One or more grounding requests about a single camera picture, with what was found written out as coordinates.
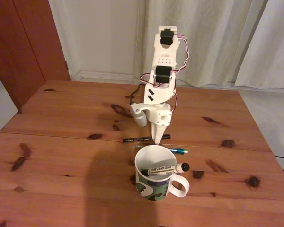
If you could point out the brown wooden door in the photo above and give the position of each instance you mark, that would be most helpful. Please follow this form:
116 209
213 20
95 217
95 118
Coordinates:
26 47

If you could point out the black fineliner pen red end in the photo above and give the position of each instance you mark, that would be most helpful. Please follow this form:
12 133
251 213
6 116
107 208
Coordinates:
137 139

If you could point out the white fabric curtain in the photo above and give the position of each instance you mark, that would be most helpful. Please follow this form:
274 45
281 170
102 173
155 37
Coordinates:
279 47
215 23

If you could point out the silver oval webcam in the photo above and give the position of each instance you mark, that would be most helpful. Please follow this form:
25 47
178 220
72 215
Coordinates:
140 119

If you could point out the white Pentel whiteboard marker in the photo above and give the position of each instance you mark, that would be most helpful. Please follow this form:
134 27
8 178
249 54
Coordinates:
177 168

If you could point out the white mug green pattern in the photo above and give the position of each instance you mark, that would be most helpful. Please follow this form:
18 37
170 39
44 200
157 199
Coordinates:
151 189

